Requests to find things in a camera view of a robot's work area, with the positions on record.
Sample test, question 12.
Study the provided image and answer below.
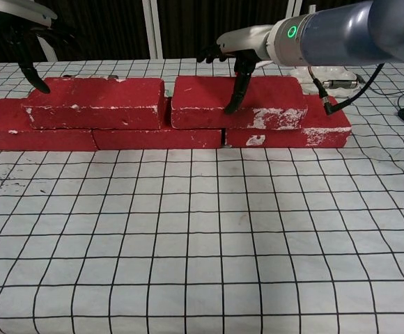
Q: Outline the white flower paint palette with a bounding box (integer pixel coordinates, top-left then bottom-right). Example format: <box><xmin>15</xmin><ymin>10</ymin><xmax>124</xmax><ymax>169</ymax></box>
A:
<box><xmin>290</xmin><ymin>64</ymin><xmax>359</xmax><ymax>97</ymax></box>

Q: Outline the white metal frame post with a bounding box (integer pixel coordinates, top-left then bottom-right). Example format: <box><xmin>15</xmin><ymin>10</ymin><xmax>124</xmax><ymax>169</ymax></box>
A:
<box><xmin>142</xmin><ymin>0</ymin><xmax>164</xmax><ymax>59</ymax></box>
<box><xmin>34</xmin><ymin>31</ymin><xmax>59</xmax><ymax>63</ymax></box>
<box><xmin>284</xmin><ymin>0</ymin><xmax>306</xmax><ymax>22</ymax></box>

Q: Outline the red foam brick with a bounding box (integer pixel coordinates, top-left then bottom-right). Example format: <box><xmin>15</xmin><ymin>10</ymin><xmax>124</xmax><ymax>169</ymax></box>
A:
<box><xmin>92</xmin><ymin>128</ymin><xmax>223</xmax><ymax>150</ymax></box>
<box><xmin>0</xmin><ymin>98</ymin><xmax>99</xmax><ymax>152</ymax></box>
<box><xmin>20</xmin><ymin>77</ymin><xmax>165</xmax><ymax>132</ymax></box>

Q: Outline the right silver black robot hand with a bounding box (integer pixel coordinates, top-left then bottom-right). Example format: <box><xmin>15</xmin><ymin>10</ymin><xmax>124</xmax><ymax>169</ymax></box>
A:
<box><xmin>196</xmin><ymin>23</ymin><xmax>276</xmax><ymax>116</ymax></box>

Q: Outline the red brick with chipped paint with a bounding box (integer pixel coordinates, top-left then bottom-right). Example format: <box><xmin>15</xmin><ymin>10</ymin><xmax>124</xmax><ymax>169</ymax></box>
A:
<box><xmin>169</xmin><ymin>75</ymin><xmax>309</xmax><ymax>132</ymax></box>

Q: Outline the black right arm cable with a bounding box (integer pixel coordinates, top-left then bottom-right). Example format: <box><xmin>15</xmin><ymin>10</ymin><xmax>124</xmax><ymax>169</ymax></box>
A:
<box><xmin>306</xmin><ymin>62</ymin><xmax>387</xmax><ymax>118</ymax></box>

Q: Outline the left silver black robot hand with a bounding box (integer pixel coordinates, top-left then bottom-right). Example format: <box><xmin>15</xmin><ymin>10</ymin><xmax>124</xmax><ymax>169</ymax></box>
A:
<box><xmin>0</xmin><ymin>0</ymin><xmax>79</xmax><ymax>94</ymax></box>

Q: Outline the white checked tablecloth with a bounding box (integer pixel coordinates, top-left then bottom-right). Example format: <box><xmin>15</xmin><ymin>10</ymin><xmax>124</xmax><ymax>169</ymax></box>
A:
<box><xmin>0</xmin><ymin>56</ymin><xmax>404</xmax><ymax>334</ymax></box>

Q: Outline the red brick with white sticker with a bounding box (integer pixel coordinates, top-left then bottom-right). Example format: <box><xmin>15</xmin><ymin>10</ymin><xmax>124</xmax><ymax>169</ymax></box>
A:
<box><xmin>222</xmin><ymin>95</ymin><xmax>352</xmax><ymax>149</ymax></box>

